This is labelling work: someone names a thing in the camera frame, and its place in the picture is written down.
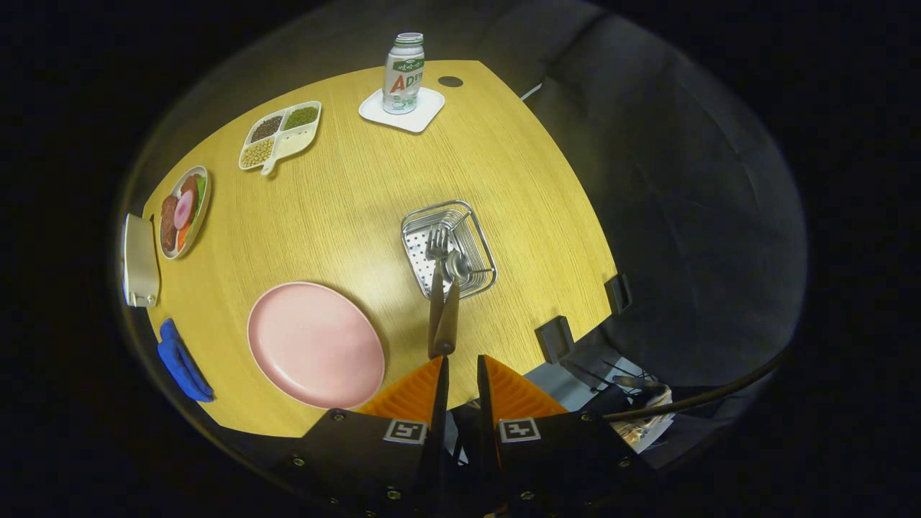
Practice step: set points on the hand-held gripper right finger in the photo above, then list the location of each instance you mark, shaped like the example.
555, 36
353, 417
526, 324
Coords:
486, 410

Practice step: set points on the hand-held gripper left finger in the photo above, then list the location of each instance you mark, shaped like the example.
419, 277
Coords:
439, 410

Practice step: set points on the black table clamp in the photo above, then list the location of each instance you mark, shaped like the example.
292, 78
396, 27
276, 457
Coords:
555, 339
619, 293

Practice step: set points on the pink round plate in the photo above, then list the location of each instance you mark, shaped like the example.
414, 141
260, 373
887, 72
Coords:
313, 345

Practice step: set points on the pale crumpled bag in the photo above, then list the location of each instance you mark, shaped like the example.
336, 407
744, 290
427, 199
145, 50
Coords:
647, 428

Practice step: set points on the blue cloth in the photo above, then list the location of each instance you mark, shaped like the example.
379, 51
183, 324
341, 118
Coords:
183, 363

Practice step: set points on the white square coaster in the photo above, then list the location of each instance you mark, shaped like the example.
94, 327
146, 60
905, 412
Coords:
424, 115

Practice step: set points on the oval white food plate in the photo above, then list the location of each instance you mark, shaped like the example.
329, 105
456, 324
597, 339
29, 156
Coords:
203, 223

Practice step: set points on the white divided dish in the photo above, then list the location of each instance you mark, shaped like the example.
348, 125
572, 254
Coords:
295, 142

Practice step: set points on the orange carrot slice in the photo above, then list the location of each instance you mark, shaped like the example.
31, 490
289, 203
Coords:
183, 237

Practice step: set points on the pile of yellow beans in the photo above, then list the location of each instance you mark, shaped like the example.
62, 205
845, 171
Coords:
257, 153

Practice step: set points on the green lettuce leaf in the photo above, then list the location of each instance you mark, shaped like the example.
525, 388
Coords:
201, 193

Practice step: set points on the pile of green beans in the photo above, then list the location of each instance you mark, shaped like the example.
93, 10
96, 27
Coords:
301, 117

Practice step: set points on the pink ham slice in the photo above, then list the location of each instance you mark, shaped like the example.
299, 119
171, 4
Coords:
184, 209

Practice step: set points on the long brown meat piece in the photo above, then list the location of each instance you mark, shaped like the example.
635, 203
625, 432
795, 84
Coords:
168, 223

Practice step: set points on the black table grommet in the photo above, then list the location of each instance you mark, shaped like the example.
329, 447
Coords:
450, 81

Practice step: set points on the pile of dark beans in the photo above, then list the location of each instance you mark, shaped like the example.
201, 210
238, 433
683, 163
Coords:
265, 129

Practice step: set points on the white toaster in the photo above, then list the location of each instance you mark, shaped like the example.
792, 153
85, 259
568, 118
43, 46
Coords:
140, 262

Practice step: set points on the white drink bottle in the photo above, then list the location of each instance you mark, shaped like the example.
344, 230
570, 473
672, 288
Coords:
403, 75

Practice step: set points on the small brown meat piece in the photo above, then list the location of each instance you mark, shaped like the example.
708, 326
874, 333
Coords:
188, 185

